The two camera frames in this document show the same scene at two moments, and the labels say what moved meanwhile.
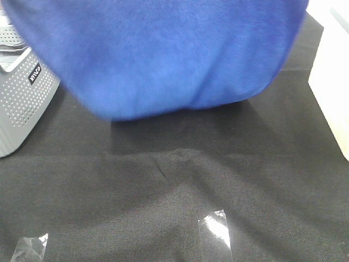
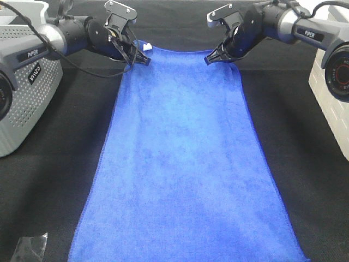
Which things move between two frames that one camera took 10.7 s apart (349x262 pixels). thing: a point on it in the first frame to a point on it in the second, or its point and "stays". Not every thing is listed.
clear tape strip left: [30, 249] stays
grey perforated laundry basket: [26, 87] stays
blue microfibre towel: [133, 59] to [181, 175]
